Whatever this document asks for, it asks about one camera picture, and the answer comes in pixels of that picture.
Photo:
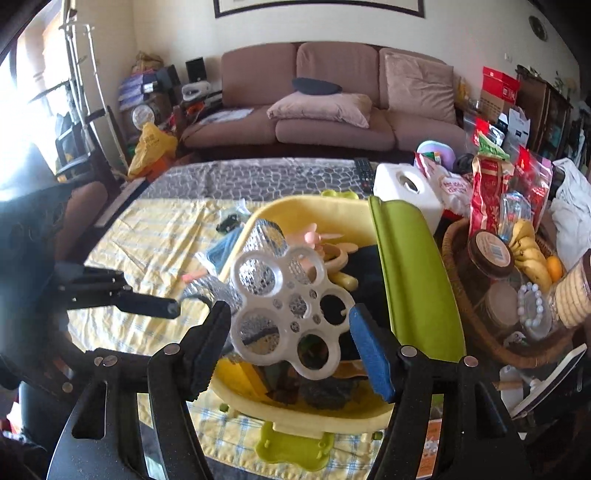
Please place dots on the bunch of yellow bananas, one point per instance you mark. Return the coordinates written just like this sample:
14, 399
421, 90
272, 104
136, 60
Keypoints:
531, 258

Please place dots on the purple plastic container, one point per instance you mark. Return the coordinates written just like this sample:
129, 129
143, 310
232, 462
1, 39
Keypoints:
436, 150

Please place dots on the small black green toy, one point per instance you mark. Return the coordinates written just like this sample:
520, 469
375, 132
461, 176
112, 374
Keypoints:
226, 225

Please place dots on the yellow plastic bag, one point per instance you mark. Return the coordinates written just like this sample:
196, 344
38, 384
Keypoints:
150, 147

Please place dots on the pink mouse-shaped handheld fan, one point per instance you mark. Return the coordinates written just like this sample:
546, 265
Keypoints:
308, 237

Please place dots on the white grey handheld device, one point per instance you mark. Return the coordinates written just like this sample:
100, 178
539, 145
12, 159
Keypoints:
196, 90

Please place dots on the white cloth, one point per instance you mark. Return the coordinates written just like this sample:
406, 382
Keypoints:
572, 198

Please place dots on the dark blue cushion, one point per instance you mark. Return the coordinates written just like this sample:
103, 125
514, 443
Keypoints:
316, 86

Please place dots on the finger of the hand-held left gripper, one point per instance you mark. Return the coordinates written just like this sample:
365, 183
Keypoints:
147, 304

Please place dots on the beige square pillow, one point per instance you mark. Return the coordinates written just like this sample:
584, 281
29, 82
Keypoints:
420, 87

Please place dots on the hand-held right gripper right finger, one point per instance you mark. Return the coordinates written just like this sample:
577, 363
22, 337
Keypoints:
369, 355

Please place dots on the white red snack bag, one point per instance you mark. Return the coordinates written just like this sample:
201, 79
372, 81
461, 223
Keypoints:
455, 191

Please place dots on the dark wooden cabinet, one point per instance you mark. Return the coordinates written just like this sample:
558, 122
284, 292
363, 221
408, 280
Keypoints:
554, 115

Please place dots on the yellow plaid cloth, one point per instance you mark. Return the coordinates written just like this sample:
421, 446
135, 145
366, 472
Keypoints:
152, 230

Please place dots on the red gold patterned bag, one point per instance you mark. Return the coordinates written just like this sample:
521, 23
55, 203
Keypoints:
487, 198

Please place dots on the silver patterned pouch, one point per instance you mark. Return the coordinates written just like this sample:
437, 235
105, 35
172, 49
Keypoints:
268, 237
207, 286

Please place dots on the brown wicker basket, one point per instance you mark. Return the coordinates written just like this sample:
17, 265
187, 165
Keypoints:
461, 286

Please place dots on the round biscuit stack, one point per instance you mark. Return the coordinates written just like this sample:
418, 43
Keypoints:
575, 295

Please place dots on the round wall clock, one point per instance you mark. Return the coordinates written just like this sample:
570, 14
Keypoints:
538, 27

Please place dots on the red cardboard box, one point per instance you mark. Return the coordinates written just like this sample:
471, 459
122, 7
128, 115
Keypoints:
498, 85

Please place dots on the large jar brown lid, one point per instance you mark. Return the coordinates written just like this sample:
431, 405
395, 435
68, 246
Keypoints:
491, 251

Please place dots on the black remote control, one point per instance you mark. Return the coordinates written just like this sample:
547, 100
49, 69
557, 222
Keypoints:
364, 173

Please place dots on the brown fabric sofa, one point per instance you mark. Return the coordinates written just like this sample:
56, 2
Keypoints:
332, 60

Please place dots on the green snack bag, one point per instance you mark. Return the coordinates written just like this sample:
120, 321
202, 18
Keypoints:
491, 148

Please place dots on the pale pink pillow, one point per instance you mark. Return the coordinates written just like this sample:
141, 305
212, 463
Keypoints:
318, 108

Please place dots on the black framed wall picture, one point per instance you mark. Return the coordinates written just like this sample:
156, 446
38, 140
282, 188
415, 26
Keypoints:
318, 7

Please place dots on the orange packet rabbit print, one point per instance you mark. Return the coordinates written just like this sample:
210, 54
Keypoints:
431, 447

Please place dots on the grey stone-pattern tablecloth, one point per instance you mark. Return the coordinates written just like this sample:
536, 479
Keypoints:
258, 177

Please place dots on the white tissue box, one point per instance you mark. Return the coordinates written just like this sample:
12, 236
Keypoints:
397, 194

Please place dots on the clear lidded jar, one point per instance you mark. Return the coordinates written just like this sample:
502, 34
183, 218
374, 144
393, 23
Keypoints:
549, 318

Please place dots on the yellow storage box green lid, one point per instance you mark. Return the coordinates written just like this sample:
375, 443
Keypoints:
415, 277

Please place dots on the small pink orange stick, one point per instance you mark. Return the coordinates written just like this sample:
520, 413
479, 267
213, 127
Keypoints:
191, 277

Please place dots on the orange fruit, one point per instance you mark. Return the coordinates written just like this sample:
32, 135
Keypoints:
554, 268

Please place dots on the clear blue packet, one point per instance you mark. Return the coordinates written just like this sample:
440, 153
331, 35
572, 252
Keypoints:
517, 212

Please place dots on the white plastic stand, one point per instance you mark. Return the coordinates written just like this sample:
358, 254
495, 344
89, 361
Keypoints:
554, 383

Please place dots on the shiny red snack bag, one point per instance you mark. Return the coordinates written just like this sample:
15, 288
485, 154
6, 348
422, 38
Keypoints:
531, 180

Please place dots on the black speaker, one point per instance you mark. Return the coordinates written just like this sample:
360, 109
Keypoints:
196, 69

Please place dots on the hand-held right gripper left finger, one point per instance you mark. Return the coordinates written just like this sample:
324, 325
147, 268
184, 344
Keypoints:
210, 350

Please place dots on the dark wooden chair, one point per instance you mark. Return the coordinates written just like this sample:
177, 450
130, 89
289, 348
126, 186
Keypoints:
99, 161

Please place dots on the brown upholstered armchair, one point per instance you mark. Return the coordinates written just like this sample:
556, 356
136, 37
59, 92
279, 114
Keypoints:
83, 207

